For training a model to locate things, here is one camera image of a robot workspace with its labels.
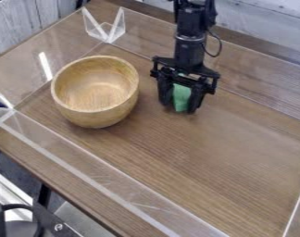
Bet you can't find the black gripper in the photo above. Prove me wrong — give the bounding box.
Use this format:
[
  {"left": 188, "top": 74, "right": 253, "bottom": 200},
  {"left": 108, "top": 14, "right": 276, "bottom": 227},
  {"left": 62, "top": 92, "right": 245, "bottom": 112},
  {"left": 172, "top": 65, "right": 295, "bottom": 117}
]
[{"left": 150, "top": 56, "right": 221, "bottom": 114}]

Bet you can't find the green rectangular block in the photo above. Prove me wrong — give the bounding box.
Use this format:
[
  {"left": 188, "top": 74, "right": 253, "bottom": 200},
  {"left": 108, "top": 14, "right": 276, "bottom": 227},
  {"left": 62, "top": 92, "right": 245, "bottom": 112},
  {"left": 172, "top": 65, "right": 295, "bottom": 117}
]
[{"left": 173, "top": 83, "right": 192, "bottom": 112}]

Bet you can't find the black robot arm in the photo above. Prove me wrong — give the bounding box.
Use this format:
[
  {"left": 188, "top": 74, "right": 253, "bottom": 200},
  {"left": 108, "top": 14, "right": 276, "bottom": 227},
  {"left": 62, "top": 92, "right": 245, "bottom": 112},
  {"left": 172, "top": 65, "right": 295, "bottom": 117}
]
[{"left": 150, "top": 0, "right": 221, "bottom": 114}]

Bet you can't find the light wooden bowl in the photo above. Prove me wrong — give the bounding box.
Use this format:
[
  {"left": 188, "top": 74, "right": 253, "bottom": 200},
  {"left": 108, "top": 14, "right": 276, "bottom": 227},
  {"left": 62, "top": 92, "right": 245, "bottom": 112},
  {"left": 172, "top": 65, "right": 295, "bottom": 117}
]
[{"left": 52, "top": 55, "right": 141, "bottom": 128}]

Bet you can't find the black table leg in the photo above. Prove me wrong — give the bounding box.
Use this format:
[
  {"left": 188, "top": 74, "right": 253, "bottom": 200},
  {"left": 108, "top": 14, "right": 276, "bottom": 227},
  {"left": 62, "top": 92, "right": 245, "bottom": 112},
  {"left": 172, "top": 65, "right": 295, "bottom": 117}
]
[{"left": 38, "top": 184, "right": 52, "bottom": 207}]

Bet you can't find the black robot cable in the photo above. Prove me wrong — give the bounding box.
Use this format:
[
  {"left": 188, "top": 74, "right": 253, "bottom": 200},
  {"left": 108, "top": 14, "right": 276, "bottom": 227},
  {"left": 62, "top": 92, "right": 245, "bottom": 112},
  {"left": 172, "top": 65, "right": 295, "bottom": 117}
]
[{"left": 201, "top": 29, "right": 224, "bottom": 58}]

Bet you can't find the clear acrylic corner bracket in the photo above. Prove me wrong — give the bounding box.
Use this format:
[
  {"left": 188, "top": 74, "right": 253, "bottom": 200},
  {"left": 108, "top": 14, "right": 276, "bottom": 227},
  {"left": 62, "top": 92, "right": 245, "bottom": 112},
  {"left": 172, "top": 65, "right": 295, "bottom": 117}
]
[{"left": 81, "top": 7, "right": 125, "bottom": 44}]

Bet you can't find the clear acrylic tray wall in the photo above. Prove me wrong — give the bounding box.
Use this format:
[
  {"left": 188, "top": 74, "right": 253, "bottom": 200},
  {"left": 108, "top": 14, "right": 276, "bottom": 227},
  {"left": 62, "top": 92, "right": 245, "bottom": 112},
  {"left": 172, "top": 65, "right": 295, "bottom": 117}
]
[{"left": 0, "top": 100, "right": 229, "bottom": 237}]

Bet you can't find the black cable loop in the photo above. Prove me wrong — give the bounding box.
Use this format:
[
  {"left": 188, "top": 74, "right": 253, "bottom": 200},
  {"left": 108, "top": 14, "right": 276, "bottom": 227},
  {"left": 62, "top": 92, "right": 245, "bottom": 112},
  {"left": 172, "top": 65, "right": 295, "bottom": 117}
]
[{"left": 0, "top": 203, "right": 46, "bottom": 237}]

